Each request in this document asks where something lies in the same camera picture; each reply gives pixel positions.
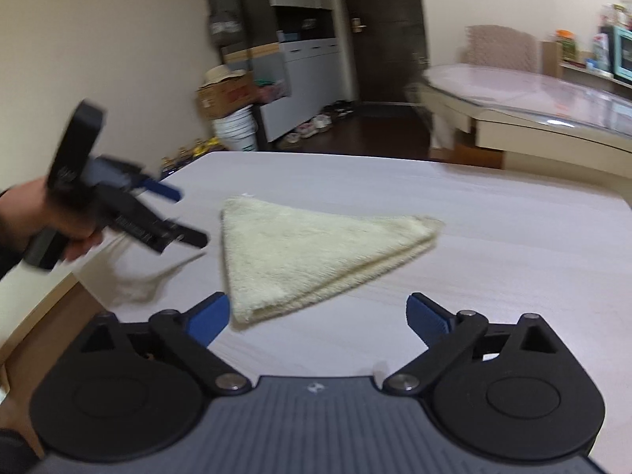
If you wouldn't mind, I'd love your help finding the cream terry towel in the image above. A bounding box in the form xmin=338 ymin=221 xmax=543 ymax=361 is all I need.
xmin=222 ymin=196 xmax=444 ymax=327

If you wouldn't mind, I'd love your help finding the person's left hand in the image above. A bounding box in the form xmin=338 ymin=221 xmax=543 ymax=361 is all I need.
xmin=1 ymin=178 xmax=104 ymax=262

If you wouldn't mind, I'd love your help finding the white plastic bucket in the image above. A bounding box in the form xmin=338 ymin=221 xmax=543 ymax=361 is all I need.
xmin=212 ymin=105 xmax=258 ymax=152

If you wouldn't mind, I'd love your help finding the cardboard box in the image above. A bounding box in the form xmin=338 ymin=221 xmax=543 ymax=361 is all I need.
xmin=196 ymin=73 xmax=257 ymax=120

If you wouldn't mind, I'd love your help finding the straw hat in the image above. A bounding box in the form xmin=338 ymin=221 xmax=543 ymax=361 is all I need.
xmin=203 ymin=64 xmax=246 ymax=86

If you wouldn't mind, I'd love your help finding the white grey cabinet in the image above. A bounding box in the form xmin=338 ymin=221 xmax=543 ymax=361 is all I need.
xmin=242 ymin=0 xmax=352 ymax=143

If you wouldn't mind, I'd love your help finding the glass-topped dining table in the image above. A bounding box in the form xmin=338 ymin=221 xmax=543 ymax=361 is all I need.
xmin=408 ymin=64 xmax=631 ymax=179

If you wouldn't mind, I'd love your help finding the dark wooden door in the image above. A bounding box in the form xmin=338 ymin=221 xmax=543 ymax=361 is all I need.
xmin=345 ymin=0 xmax=427 ymax=104

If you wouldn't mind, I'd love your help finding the quilted beige chair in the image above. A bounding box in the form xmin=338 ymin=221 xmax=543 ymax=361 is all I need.
xmin=465 ymin=24 xmax=539 ymax=73

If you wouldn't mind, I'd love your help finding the orange-lid jar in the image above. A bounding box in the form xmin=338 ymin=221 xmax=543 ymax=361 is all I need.
xmin=556 ymin=29 xmax=577 ymax=63

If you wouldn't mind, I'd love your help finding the teal toaster oven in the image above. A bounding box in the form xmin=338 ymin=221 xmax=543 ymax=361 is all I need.
xmin=611 ymin=27 xmax=632 ymax=83

